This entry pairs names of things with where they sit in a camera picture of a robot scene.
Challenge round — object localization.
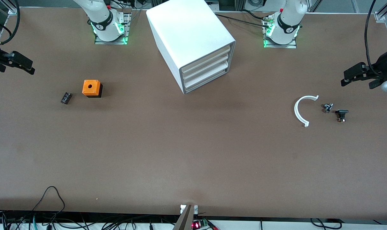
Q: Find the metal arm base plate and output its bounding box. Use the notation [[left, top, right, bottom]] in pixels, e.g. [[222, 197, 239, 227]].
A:
[[94, 13, 130, 45], [263, 15, 297, 49]]

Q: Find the white curved plastic arc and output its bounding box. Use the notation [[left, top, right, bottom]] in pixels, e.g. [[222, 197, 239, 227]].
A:
[[294, 95, 319, 127]]

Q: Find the black looped cable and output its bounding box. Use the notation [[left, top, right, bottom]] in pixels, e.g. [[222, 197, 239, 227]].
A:
[[32, 186, 66, 221]]

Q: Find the circuit board with red light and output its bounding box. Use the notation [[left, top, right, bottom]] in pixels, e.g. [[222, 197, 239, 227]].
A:
[[192, 218, 218, 230]]

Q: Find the black cable under table edge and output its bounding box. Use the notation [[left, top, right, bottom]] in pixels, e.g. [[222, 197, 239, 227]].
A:
[[310, 218, 341, 230]]

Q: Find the black cable on table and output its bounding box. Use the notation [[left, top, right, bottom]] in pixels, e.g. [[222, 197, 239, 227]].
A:
[[214, 13, 271, 25]]

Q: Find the orange box with hole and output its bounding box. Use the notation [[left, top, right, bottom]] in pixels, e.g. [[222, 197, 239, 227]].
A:
[[82, 80, 103, 98]]

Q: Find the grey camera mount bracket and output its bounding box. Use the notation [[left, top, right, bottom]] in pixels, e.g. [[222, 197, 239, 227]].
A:
[[173, 204, 199, 230]]

